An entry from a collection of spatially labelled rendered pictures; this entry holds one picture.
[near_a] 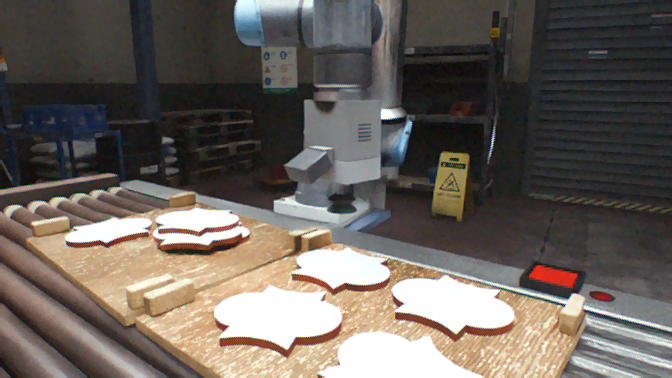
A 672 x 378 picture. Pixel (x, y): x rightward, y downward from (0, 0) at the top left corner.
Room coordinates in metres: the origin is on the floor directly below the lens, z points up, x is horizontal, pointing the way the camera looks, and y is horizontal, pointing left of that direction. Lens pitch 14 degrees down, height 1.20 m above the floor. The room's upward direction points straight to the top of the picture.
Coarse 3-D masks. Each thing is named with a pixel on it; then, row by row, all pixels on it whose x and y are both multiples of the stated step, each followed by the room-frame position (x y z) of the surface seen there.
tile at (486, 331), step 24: (408, 288) 0.52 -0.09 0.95; (432, 288) 0.52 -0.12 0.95; (456, 288) 0.52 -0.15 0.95; (480, 288) 0.52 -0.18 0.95; (408, 312) 0.46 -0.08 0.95; (432, 312) 0.46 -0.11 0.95; (456, 312) 0.46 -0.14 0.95; (480, 312) 0.46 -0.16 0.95; (504, 312) 0.45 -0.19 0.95; (456, 336) 0.41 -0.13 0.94
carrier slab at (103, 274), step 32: (256, 224) 0.82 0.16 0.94; (64, 256) 0.65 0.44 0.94; (96, 256) 0.65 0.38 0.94; (128, 256) 0.65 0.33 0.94; (160, 256) 0.65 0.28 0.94; (192, 256) 0.66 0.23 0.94; (224, 256) 0.66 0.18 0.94; (256, 256) 0.66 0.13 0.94; (288, 256) 0.67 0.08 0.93; (96, 288) 0.54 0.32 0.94; (128, 320) 0.47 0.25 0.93
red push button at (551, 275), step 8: (536, 272) 0.61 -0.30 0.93; (544, 272) 0.61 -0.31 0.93; (552, 272) 0.61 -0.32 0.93; (560, 272) 0.61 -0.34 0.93; (568, 272) 0.61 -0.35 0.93; (544, 280) 0.58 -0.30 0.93; (552, 280) 0.58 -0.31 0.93; (560, 280) 0.58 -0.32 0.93; (568, 280) 0.58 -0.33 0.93; (576, 280) 0.59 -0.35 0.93
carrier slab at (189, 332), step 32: (384, 256) 0.66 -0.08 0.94; (224, 288) 0.54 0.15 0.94; (256, 288) 0.54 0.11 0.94; (288, 288) 0.54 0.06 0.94; (320, 288) 0.54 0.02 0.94; (384, 288) 0.54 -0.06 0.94; (160, 320) 0.46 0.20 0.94; (192, 320) 0.46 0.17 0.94; (352, 320) 0.46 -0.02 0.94; (384, 320) 0.46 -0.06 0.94; (544, 320) 0.46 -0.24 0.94; (192, 352) 0.39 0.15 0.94; (224, 352) 0.39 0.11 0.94; (256, 352) 0.39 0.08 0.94; (320, 352) 0.40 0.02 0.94; (448, 352) 0.39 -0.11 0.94; (480, 352) 0.39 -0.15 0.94; (512, 352) 0.39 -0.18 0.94; (544, 352) 0.39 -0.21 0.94
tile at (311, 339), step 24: (216, 312) 0.46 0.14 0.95; (240, 312) 0.46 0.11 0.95; (264, 312) 0.46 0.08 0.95; (288, 312) 0.46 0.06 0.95; (312, 312) 0.46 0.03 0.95; (336, 312) 0.46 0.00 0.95; (240, 336) 0.41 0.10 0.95; (264, 336) 0.41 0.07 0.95; (288, 336) 0.41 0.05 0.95; (312, 336) 0.41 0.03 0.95
